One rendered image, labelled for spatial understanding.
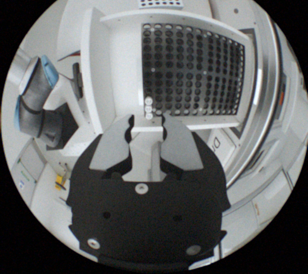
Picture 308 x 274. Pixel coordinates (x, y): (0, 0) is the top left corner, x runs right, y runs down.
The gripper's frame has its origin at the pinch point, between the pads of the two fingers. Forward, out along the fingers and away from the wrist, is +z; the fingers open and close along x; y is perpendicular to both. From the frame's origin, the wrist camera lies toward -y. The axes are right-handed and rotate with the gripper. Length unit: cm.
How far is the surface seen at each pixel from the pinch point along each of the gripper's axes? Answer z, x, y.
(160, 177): 41, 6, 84
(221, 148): 8.6, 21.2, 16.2
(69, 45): 21.3, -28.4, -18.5
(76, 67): 6.3, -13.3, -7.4
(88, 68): 4.5, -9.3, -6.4
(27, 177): -17, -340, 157
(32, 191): -47, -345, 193
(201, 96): 7.4, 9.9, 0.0
